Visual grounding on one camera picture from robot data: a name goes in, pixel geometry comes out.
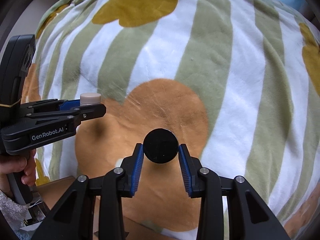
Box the beige tape roll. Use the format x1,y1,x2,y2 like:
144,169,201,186
80,93,101,106

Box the black round jar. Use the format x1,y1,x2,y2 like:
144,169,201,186
143,128,179,164

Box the person's left hand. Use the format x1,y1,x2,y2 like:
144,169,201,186
0,149,36,198

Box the open cardboard box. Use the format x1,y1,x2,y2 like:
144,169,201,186
24,175,131,240

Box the beige padded headboard panel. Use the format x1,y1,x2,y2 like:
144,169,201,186
1,0,58,57

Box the floral striped fleece blanket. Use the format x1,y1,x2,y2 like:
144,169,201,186
23,0,319,239

